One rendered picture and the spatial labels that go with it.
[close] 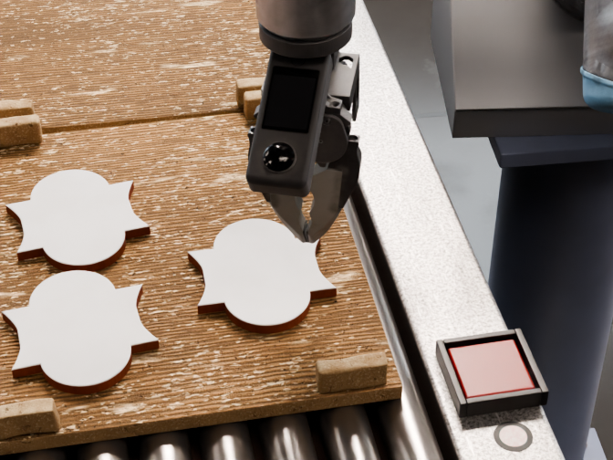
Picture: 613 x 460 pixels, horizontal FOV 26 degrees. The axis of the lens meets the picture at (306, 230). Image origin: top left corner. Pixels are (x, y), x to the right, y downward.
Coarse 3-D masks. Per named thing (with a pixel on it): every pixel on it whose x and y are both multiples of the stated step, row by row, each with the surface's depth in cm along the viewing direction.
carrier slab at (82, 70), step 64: (0, 0) 156; (64, 0) 156; (128, 0) 156; (192, 0) 156; (0, 64) 146; (64, 64) 146; (128, 64) 146; (192, 64) 146; (256, 64) 146; (64, 128) 137
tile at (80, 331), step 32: (64, 288) 117; (96, 288) 117; (128, 288) 117; (32, 320) 113; (64, 320) 113; (96, 320) 113; (128, 320) 113; (32, 352) 111; (64, 352) 111; (96, 352) 111; (128, 352) 111; (64, 384) 108; (96, 384) 108
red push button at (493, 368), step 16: (448, 352) 113; (464, 352) 113; (480, 352) 113; (496, 352) 113; (512, 352) 113; (464, 368) 112; (480, 368) 112; (496, 368) 112; (512, 368) 112; (464, 384) 110; (480, 384) 110; (496, 384) 110; (512, 384) 110; (528, 384) 110
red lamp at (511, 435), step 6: (510, 426) 109; (516, 426) 109; (504, 432) 108; (510, 432) 108; (516, 432) 108; (522, 432) 108; (504, 438) 108; (510, 438) 108; (516, 438) 108; (522, 438) 108; (510, 444) 107; (516, 444) 107; (522, 444) 107
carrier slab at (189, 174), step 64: (128, 128) 137; (192, 128) 137; (0, 192) 129; (192, 192) 129; (256, 192) 129; (0, 256) 121; (128, 256) 121; (320, 256) 121; (0, 320) 115; (192, 320) 115; (320, 320) 115; (0, 384) 109; (128, 384) 109; (192, 384) 109; (256, 384) 109; (384, 384) 109; (0, 448) 105
